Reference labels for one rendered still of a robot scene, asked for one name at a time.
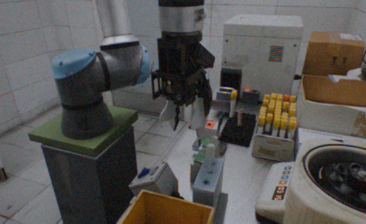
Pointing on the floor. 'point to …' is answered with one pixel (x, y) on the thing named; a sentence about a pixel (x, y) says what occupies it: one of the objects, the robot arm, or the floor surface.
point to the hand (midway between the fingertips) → (187, 126)
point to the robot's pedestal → (93, 181)
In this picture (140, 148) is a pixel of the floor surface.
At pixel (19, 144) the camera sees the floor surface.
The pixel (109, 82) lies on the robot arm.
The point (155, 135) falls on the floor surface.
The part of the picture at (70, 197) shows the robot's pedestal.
